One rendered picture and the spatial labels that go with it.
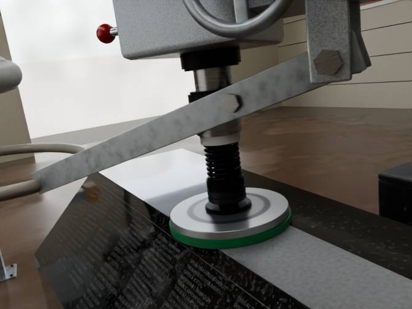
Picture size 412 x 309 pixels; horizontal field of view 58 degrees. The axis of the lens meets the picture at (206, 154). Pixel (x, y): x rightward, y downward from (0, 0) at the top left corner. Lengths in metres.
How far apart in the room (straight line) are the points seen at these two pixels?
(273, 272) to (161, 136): 0.28
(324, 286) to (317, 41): 0.30
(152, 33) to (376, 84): 7.50
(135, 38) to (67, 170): 0.34
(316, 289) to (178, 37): 0.37
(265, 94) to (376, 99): 7.48
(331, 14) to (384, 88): 7.39
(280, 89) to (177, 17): 0.17
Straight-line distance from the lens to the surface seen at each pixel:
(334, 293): 0.48
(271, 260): 0.55
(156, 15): 0.55
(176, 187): 0.92
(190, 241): 0.60
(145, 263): 0.73
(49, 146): 1.25
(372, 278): 0.51
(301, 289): 0.49
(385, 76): 7.84
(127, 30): 0.58
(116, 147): 0.69
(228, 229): 0.58
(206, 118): 0.58
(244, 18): 0.44
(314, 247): 0.57
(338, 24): 0.49
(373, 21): 7.96
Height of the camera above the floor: 1.09
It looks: 12 degrees down
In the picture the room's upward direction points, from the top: 7 degrees counter-clockwise
